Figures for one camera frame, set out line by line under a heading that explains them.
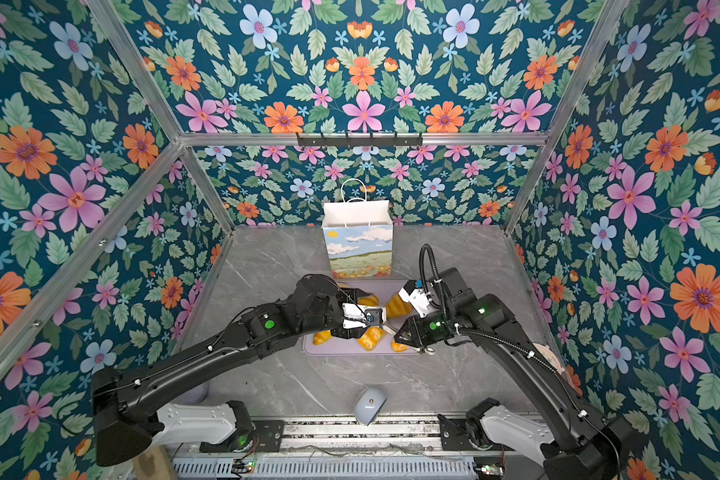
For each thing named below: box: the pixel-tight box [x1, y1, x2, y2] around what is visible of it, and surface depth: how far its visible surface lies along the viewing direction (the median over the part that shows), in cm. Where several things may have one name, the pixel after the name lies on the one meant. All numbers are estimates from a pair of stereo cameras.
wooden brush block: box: [133, 445, 177, 480], surface depth 68 cm
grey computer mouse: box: [354, 387, 387, 426], surface depth 73 cm
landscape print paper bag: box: [322, 178, 393, 279], surface depth 94 cm
